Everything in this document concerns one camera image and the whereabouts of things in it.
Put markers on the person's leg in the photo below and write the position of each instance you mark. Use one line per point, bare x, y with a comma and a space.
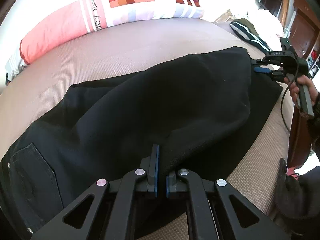
300, 195

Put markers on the dark white-striped garment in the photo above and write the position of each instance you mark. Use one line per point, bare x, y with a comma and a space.
246, 30

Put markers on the black pants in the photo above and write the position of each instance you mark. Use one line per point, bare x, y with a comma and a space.
150, 92

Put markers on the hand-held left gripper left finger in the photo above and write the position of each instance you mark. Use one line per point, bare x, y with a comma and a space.
156, 170

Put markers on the brown wooden door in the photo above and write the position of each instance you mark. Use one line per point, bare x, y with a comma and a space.
302, 25

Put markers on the pink patchwork pillow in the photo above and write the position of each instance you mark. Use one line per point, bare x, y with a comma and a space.
55, 27

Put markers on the person's right hand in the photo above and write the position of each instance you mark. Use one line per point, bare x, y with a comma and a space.
308, 85

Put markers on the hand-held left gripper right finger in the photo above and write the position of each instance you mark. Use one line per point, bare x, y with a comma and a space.
168, 185

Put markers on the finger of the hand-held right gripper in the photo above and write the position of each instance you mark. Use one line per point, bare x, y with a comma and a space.
260, 60
261, 70

